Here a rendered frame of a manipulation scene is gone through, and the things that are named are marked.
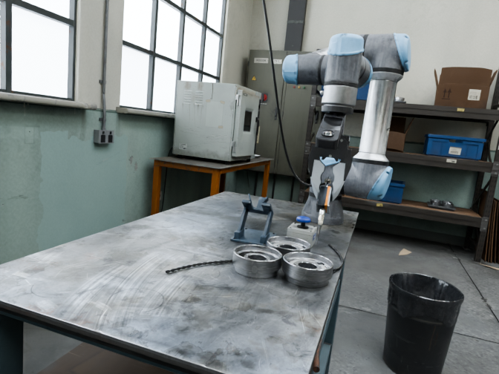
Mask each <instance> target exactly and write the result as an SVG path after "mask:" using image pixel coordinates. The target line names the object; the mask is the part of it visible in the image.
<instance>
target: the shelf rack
mask: <svg viewBox="0 0 499 374"><path fill-rule="evenodd" d="M317 86H318V85H312V91H311V97H310V108H309V115H308V121H307V133H306V139H305V145H304V156H303V163H302V170H301V181H303V182H304V183H305V181H306V175H307V174H308V167H307V164H308V157H309V154H310V151H311V148H312V145H315V144H316V143H315V142H311V140H312V138H313V135H314V133H313V134H312V127H313V116H314V112H315V115H316V106H317V107H322V106H323V104H322V97H316V94H318V95H320V92H319V91H318V90H317ZM498 103H499V69H498V76H497V80H496V84H495V91H494V95H493V99H492V106H491V109H482V108H461V107H451V106H440V105H420V104H409V103H398V102H395V103H394V107H393V112H392V116H397V117H414V118H424V119H442V120H452V121H462V122H482V123H486V126H487V129H486V136H485V139H486V142H485V143H484V145H483V152H482V156H481V160H478V161H476V160H463V159H455V158H448V157H436V156H429V155H425V154H416V153H409V152H403V153H401V152H394V151H386V152H385V156H386V158H387V159H388V161H391V162H398V163H410V164H417V165H429V166H436V167H443V168H455V169H462V170H469V171H478V175H477V182H476V186H475V190H474V196H473V201H472V207H470V209H465V208H460V207H455V208H456V210H454V211H447V210H442V209H433V208H429V207H428V204H427V203H424V202H419V201H413V200H404V199H402V202H401V203H400V204H396V203H386V202H382V201H376V200H367V199H362V198H358V197H353V196H348V195H345V196H342V206H345V207H350V208H355V209H364V210H368V211H377V212H382V213H387V214H396V215H401V216H406V217H415V218H420V219H425V220H434V221H440V222H444V223H453V224H459V225H464V226H468V227H467V231H466V238H465V242H464V246H463V248H464V249H465V250H469V251H471V249H470V248H469V247H470V243H471V242H472V243H473V244H474V245H475V247H476V250H475V254H474V259H473V258H472V260H473V261H474V262H476V263H481V262H480V261H481V257H482V253H483V246H484V242H485V239H486V232H487V228H488V224H489V217H490V214H491V210H492V203H493V199H494V195H495V189H496V185H497V181H498V174H499V137H498V143H497V148H496V152H495V158H494V162H492V159H491V154H490V143H491V139H492V132H493V130H494V129H495V126H496V125H497V123H498V121H499V110H498V108H499V104H498ZM366 104H367V100H356V106H355V107H352V108H353V112H354V113H361V114H364V113H365V109H366ZM495 121H496V122H495ZM311 134H312V136H311ZM348 149H352V152H351V156H352V157H354V156H355V155H357V154H358V153H359V147H354V146H349V147H348ZM488 155H489V162H487V158H488ZM485 172H488V173H491V177H490V180H489V181H488V183H487V184H486V186H485V187H484V188H483V190H482V191H481V188H482V184H483V177H484V173H485ZM488 186H489V187H488ZM487 187H488V191H487V195H486V202H485V206H484V210H483V216H482V217H481V216H480V215H479V214H477V207H478V203H479V199H480V197H481V196H482V194H483V193H484V191H485V190H486V188H487ZM304 188H305V185H303V184H301V183H300V188H299V201H298V203H303V202H304V200H305V203H306V202H307V199H308V197H309V191H310V187H309V186H308V187H307V189H306V190H304ZM474 227H475V229H476V234H477V242H476V241H475V240H474V239H473V238H472V232H473V228H474ZM477 228H480V231H479V234H478V229H477Z"/></svg>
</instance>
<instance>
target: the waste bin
mask: <svg viewBox="0 0 499 374"><path fill-rule="evenodd" d="M387 300H388V311H387V318H386V327H385V342H384V350H383V359H384V361H385V363H386V364H387V365H388V366H389V367H390V368H391V369H392V370H393V371H394V372H396V373H398V374H441V373H442V371H443V366H444V363H445V360H446V356H447V352H448V350H449V345H450V342H451V337H452V335H453V331H454V327H455V324H456V322H457V318H458V316H459V313H460V308H461V305H462V303H463V302H464V294H463V293H462V292H461V291H460V290H459V289H458V288H457V287H455V286H453V285H452V284H450V283H448V282H446V281H444V280H440V279H438V278H434V277H432V276H428V275H422V274H418V273H413V272H398V273H394V274H392V275H391V276H390V277H389V287H388V299H387Z"/></svg>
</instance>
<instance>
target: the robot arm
mask: <svg viewBox="0 0 499 374"><path fill-rule="evenodd" d="M410 66H411V41H410V38H409V36H408V35H407V34H404V33H386V34H360V35H356V34H352V33H340V34H336V35H334V36H332V37H331V38H330V44H329V47H326V48H324V49H321V50H317V51H314V52H312V53H308V54H304V55H298V54H296V55H289V56H287V57H286V58H285V59H284V62H283V66H282V75H283V78H284V81H285V82H286V83H288V84H295V85H324V91H320V95H323V97H322V104H323V106H322V112H325V114H324V117H323V120H322V123H321V125H320V127H319V130H318V132H317V135H316V144H315V145H312V148H311V151H310V154H309V157H308V167H309V172H310V184H311V185H312V187H310V191H309V197H308V199H307V202H306V203H305V205H304V208H303V210H302V212H301V215H302V216H305V217H309V218H310V219H311V223H318V222H319V212H318V211H316V204H317V201H318V198H319V189H320V187H321V186H320V185H321V183H324V179H326V178H327V177H330V179H331V184H329V186H330V187H331V188H332V189H331V199H330V211H329V214H328V213H326V212H325V215H324V221H323V224H322V225H329V226H338V225H342V224H343V222H344V214H343V210H342V195H348V196H353V197H361V198H365V199H367V200H369V199H370V200H381V199H382V198H383V197H384V196H385V194H386V192H387V190H388V187H389V184H390V181H391V177H392V173H393V169H392V167H390V166H388V164H389V161H388V159H387V158H386V156H385V152H386V148H387V143H388V135H389V130H390V125H391V117H392V112H393V107H394V99H395V94H396V89H397V83H398V81H400V80H401V79H402V78H403V75H404V72H405V73H406V72H409V71H410ZM369 82H370V84H369V90H368V98H367V104H366V109H365V118H364V122H363V127H362V136H361V141H360V146H359V153H358V154H357V155H355V156H354V157H353V162H352V156H351V152H352V149H348V147H349V143H350V136H343V132H344V126H345V116H346V114H353V108H352V107H355V106H356V96H357V91H358V88H363V87H365V86H366V85H367V84H368V83H369ZM323 186H325V185H323Z"/></svg>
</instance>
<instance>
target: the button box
mask: <svg viewBox="0 0 499 374"><path fill-rule="evenodd" d="M316 231H317V227H315V226H308V225H305V226H301V224H299V223H292V224H291V225H290V226H289V227H288V228H287V236H288V237H296V238H299V239H302V240H305V241H307V242H308V243H309V244H310V245H311V247H310V248H312V246H313V244H314V243H315V242H316Z"/></svg>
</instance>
